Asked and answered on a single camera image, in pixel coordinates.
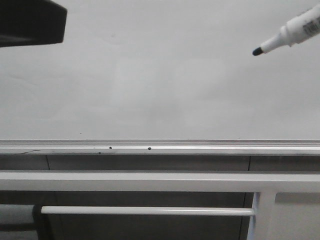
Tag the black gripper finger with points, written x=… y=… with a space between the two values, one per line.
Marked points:
x=31 y=22

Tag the white whiteboard marker pen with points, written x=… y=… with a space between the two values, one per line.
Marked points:
x=297 y=30

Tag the white whiteboard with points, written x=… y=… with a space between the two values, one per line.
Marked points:
x=164 y=77

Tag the white horizontal rod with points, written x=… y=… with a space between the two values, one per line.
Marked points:
x=181 y=211

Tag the white stand crossbar frame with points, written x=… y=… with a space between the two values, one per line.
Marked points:
x=265 y=186

